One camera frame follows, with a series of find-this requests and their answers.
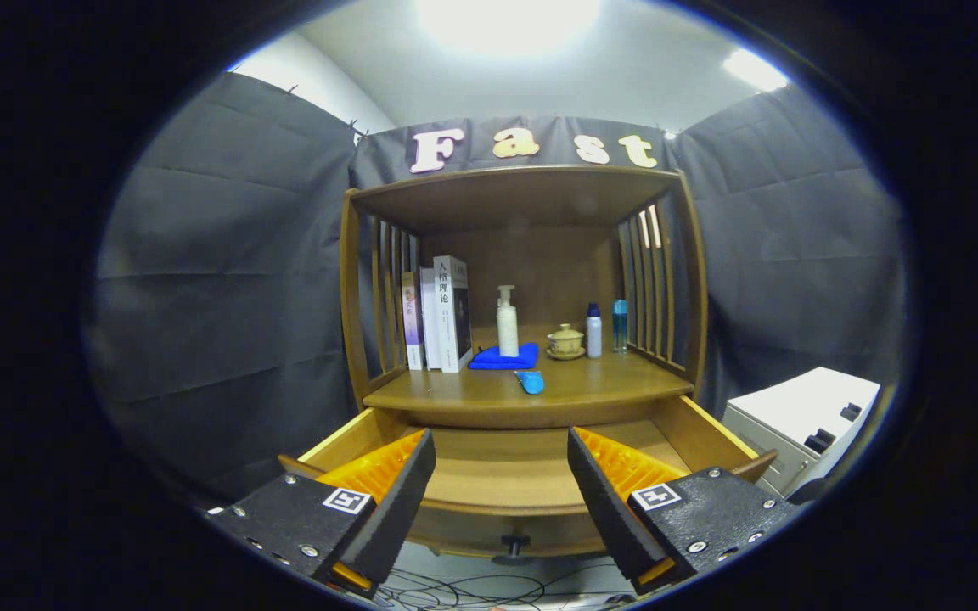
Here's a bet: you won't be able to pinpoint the white book with portrait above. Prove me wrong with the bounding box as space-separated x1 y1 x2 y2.
433 255 473 374

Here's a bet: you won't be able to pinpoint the wooden cabinet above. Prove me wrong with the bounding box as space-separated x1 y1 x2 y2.
339 165 709 429

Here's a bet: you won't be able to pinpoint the purple book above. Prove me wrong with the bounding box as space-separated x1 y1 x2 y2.
401 272 424 371

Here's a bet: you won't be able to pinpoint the black floor cables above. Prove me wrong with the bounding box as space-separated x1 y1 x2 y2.
374 569 626 610

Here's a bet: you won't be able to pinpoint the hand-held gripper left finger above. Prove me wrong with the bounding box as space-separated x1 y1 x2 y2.
205 429 437 599

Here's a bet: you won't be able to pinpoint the blue folded cloth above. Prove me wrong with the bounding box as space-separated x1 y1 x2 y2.
468 342 540 372

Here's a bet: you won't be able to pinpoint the yellow lidded teacup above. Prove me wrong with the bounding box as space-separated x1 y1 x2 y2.
546 322 587 361

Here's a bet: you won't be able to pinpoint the rectangular ceiling light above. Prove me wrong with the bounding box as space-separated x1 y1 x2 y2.
722 48 790 92

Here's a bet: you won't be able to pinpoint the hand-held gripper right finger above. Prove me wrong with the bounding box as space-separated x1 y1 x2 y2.
567 426 804 595

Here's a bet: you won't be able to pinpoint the wooden drawer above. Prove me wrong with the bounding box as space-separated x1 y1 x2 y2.
277 395 778 565

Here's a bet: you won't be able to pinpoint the plain white book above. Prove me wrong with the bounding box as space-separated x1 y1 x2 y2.
419 267 442 371

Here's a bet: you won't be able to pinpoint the white filing cabinet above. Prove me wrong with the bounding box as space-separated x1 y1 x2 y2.
722 367 882 497

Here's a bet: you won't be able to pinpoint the round ceiling light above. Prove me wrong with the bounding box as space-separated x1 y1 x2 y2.
417 0 600 52

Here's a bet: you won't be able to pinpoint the wooden countertop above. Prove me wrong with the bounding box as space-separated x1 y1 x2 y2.
362 327 695 429

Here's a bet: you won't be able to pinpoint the white pump bottle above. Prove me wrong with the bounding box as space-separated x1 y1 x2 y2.
496 285 520 358

